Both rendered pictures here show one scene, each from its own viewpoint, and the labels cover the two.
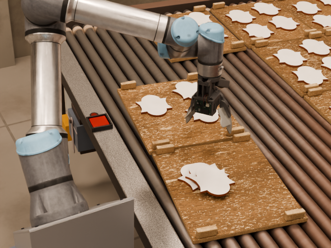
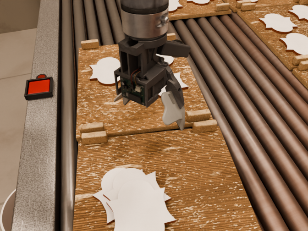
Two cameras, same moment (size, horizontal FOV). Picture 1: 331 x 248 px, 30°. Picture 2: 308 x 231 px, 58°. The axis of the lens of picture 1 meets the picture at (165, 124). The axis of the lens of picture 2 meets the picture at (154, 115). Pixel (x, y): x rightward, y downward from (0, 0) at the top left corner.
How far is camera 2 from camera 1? 1.40 m
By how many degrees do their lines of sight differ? 14
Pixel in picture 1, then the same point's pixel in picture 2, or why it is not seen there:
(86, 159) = not seen: hidden behind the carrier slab
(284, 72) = (271, 38)
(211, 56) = not seen: outside the picture
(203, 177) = (126, 204)
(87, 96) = (46, 54)
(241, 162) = (197, 168)
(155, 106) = (110, 72)
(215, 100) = (151, 80)
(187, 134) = (135, 113)
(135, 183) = (37, 189)
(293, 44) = (282, 9)
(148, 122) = (93, 93)
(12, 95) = not seen: hidden behind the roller
